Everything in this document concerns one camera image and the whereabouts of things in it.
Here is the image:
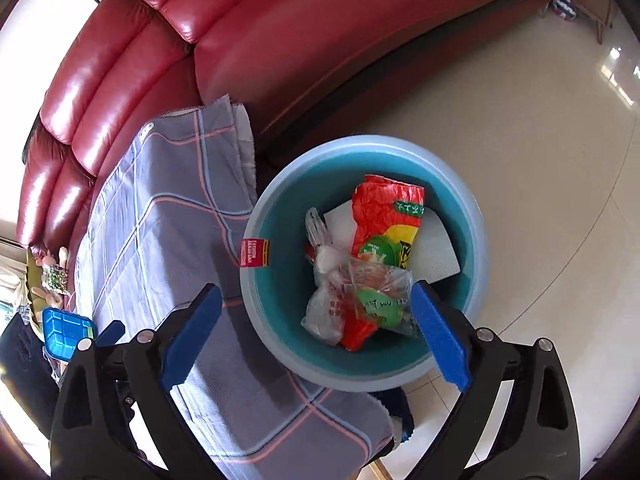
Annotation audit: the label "dark cloth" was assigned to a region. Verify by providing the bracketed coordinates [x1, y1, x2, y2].
[0, 310, 61, 441]

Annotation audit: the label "white paper towel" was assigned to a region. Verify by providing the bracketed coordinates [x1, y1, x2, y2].
[322, 199, 463, 283]

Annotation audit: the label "red leather sofa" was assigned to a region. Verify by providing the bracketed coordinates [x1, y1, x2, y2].
[15, 0, 571, 271]

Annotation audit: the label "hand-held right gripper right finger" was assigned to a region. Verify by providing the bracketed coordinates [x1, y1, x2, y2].
[410, 280, 581, 480]

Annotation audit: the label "clear packet with green label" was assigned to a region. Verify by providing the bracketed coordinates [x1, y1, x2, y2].
[350, 260, 421, 338]

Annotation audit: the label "grey plaid cloth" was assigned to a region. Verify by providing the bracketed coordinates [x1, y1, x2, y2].
[67, 94, 416, 480]

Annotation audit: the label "teal plastic bin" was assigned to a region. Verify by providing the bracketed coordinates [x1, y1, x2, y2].
[239, 134, 490, 392]

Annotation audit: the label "clear plastic bag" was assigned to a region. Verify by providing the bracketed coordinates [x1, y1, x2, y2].
[300, 207, 416, 346]

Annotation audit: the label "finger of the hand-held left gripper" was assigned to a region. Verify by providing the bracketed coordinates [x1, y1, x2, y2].
[96, 320, 126, 348]

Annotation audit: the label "speckled snack packet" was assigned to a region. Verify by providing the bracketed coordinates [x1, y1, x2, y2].
[44, 266, 68, 293]

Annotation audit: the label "beige plush toy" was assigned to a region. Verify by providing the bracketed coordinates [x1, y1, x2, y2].
[31, 247, 70, 311]

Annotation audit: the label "person's dark trousers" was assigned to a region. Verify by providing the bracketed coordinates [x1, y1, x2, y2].
[380, 387, 416, 441]

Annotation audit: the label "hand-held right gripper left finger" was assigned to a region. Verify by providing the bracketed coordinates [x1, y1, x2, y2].
[50, 282, 226, 480]

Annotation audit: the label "red plastic bag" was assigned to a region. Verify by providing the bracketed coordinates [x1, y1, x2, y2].
[340, 174, 426, 353]

